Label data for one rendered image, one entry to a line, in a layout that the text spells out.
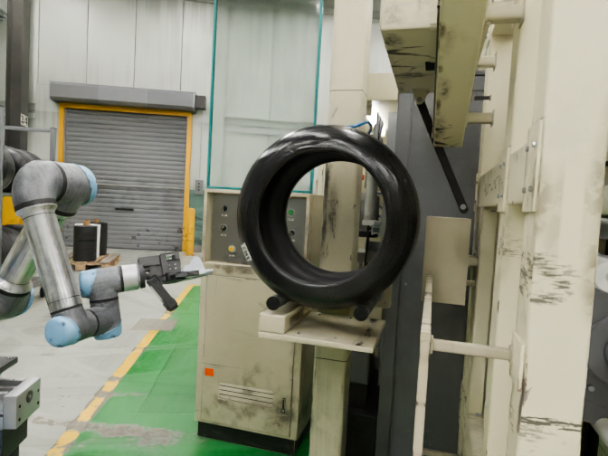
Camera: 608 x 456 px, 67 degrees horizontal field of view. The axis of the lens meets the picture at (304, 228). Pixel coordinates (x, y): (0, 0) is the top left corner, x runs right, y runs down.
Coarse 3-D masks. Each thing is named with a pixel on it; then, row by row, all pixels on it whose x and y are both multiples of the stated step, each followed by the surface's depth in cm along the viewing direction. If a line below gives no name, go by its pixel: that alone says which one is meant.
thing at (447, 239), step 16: (432, 224) 159; (448, 224) 158; (464, 224) 157; (432, 240) 160; (448, 240) 158; (464, 240) 157; (432, 256) 160; (448, 256) 158; (464, 256) 157; (432, 272) 160; (448, 272) 159; (464, 272) 157; (432, 288) 160; (448, 288) 159; (464, 288) 157; (464, 304) 157
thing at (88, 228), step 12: (84, 228) 702; (96, 228) 719; (84, 240) 703; (96, 240) 722; (72, 252) 801; (84, 252) 705; (96, 252) 725; (72, 264) 699; (84, 264) 703; (96, 264) 707; (108, 264) 711
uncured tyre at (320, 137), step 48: (288, 144) 139; (336, 144) 135; (384, 144) 137; (288, 192) 168; (384, 192) 131; (240, 240) 148; (288, 240) 169; (384, 240) 131; (288, 288) 140; (336, 288) 136; (384, 288) 137
